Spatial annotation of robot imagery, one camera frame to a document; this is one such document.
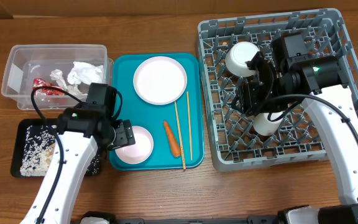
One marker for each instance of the teal plastic tray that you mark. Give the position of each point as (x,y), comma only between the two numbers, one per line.
(151,117)

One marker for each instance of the clear plastic bin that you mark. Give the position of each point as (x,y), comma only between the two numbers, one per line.
(27,62)

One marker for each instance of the orange carrot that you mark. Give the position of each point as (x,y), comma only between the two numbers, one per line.
(174,147)

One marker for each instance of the large pink plate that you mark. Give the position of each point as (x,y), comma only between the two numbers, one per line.
(160,80)

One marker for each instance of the black plastic tray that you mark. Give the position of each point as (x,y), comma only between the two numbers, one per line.
(19,145)

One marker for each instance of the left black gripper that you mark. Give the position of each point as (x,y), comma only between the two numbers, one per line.
(125,135)

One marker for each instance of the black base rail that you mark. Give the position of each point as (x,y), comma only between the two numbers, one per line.
(101,217)

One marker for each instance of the left wooden chopstick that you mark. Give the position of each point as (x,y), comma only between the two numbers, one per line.
(180,136)

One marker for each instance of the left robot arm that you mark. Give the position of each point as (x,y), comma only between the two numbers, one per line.
(80,135)

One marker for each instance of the white paper cup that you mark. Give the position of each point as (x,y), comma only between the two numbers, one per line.
(265,127)

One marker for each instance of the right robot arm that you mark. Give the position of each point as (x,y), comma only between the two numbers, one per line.
(294,77)

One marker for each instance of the grey dish rack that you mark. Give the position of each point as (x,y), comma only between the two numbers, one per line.
(234,144)

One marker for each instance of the white upturned bowl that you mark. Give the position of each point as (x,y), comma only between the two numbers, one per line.
(237,58)

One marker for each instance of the white tissue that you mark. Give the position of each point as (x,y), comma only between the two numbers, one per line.
(70,85)
(86,73)

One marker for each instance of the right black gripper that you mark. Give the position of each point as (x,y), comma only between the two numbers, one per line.
(250,95)

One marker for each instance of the food scraps and rice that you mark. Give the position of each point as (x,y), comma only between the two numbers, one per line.
(38,150)

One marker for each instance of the red snack wrapper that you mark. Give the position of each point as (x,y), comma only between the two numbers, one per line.
(48,90)

